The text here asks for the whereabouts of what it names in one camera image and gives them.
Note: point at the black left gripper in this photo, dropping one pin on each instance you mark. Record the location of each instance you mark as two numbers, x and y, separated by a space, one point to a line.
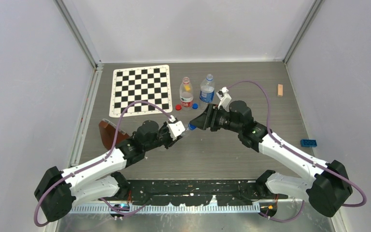
171 141

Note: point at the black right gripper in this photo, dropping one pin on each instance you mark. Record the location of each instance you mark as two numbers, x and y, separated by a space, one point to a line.
207 119

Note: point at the red bottle cap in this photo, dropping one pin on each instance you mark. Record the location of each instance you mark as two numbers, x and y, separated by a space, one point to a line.
178 107

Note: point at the clear bottle blue label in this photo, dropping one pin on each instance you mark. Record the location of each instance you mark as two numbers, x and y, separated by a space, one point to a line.
207 91

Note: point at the clear bottle red label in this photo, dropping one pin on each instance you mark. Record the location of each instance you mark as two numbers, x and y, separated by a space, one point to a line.
186 97

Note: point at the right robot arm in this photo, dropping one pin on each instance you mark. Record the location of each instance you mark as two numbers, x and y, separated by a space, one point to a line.
322 184

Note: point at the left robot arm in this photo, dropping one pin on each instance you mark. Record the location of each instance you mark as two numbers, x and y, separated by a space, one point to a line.
61 190

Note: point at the black white chessboard mat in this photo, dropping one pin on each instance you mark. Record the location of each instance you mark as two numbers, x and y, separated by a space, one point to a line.
151 84

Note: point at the brown wooden metronome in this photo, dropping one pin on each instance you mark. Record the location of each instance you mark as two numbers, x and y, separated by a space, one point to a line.
107 133

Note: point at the tan wooden block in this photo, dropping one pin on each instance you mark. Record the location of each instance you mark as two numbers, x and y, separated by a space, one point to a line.
280 90

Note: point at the blue lego brick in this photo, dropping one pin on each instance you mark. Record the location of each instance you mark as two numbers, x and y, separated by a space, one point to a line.
308 143

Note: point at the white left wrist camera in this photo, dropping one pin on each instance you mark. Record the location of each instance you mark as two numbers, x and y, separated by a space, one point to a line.
176 127

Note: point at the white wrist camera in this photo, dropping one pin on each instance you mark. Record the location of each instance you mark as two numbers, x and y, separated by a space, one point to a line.
176 127
224 97

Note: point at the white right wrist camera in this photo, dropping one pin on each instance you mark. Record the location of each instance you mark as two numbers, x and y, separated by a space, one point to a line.
224 97

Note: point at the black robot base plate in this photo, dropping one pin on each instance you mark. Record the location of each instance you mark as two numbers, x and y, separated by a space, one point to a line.
226 192

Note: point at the slotted aluminium rail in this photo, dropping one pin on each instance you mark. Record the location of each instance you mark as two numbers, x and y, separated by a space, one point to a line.
212 207

